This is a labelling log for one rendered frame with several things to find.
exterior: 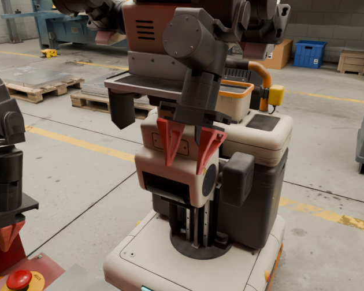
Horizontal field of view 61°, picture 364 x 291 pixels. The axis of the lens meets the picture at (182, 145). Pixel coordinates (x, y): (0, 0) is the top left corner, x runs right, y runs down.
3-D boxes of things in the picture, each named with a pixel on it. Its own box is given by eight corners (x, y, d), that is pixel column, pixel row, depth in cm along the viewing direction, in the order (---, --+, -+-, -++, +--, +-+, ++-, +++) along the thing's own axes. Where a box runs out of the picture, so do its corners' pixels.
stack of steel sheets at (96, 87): (181, 90, 373) (181, 80, 368) (156, 106, 323) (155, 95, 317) (113, 80, 411) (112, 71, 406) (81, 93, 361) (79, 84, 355)
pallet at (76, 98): (192, 100, 383) (192, 89, 377) (160, 123, 318) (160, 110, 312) (112, 88, 428) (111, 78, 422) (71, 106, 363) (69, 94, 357)
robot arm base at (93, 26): (132, 4, 85) (98, 3, 90) (114, -16, 78) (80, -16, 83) (122, 32, 84) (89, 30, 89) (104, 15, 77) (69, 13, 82)
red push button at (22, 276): (40, 288, 54) (36, 274, 53) (18, 305, 52) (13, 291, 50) (28, 277, 57) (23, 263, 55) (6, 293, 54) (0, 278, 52)
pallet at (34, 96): (86, 87, 433) (84, 77, 426) (36, 104, 371) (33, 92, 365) (32, 76, 487) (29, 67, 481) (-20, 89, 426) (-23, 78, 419)
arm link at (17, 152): (30, 146, 56) (7, 140, 58) (-5, 155, 50) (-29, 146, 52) (29, 182, 58) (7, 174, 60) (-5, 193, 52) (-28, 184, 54)
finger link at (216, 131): (203, 179, 44) (218, 115, 43) (160, 167, 47) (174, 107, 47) (218, 177, 50) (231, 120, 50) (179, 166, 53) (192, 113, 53)
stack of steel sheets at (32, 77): (74, 78, 424) (73, 74, 422) (34, 89, 376) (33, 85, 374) (29, 69, 469) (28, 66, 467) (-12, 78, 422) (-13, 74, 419)
